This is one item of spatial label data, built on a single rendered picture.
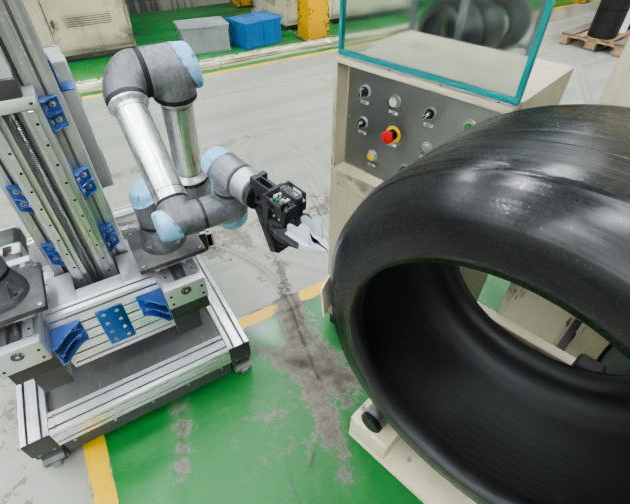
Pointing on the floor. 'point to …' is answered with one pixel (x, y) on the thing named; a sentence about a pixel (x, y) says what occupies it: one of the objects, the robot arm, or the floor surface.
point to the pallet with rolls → (607, 26)
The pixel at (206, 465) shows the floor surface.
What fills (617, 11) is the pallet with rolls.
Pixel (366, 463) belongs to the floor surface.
